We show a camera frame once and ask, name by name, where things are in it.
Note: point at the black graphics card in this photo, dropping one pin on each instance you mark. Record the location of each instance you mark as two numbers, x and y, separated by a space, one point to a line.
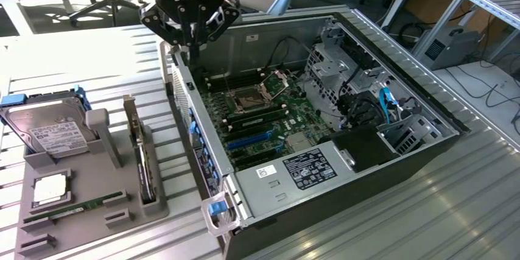
146 174

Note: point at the black office chair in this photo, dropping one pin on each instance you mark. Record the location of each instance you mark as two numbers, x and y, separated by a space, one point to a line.
111 0

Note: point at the black RAM slot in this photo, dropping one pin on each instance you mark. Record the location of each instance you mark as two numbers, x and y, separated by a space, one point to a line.
234 78
236 86
235 82

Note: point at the thin metal locking lever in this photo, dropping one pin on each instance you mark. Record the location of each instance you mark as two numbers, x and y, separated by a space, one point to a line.
228 82

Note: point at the metal socket cover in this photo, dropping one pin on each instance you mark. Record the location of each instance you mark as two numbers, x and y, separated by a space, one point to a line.
276 85

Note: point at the CPU socket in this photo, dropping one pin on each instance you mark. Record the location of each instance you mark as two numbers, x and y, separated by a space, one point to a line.
248 100

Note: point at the silver perforated disk bay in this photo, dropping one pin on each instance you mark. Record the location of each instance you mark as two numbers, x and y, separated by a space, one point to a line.
324 68

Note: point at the black installed RAM stick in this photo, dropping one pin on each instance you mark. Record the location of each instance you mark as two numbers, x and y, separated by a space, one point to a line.
252 123

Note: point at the green motherboard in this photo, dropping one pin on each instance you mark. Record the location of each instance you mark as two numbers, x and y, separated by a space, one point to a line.
300 111

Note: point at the long black expansion slot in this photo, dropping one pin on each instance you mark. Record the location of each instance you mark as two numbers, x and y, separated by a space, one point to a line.
243 134
260 164
256 156

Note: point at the silver hard disk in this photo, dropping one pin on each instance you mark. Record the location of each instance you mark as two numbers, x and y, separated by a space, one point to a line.
44 123

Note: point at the hard drive in blue caddy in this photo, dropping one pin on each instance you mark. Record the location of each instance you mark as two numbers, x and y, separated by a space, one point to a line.
12 101

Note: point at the silver finned heatsink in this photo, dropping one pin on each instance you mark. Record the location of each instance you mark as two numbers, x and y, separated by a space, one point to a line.
300 143

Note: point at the black plastic air shroud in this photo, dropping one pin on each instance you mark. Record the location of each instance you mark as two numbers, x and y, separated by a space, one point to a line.
362 147

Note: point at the grey parts rack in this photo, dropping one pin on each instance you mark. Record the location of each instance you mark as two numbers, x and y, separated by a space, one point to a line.
90 187

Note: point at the grey box machine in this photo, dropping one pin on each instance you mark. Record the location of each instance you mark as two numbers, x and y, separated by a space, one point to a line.
455 50

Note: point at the silver power supply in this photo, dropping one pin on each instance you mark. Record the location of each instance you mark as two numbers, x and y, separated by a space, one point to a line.
268 193

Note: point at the small silver disk bay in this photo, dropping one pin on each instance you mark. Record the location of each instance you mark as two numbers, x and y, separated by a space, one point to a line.
406 141

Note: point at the silver CPU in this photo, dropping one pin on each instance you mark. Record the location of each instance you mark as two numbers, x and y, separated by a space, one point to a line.
50 188

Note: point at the blue case latch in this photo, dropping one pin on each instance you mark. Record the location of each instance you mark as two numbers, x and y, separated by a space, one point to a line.
216 208

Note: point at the green RAM stick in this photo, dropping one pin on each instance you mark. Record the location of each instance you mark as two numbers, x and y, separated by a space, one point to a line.
74 209

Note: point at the open black PC case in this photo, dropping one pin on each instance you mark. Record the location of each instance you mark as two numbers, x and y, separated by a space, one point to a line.
366 211

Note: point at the aluminium profile frame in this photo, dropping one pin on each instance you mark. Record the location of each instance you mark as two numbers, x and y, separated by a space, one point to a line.
487 1

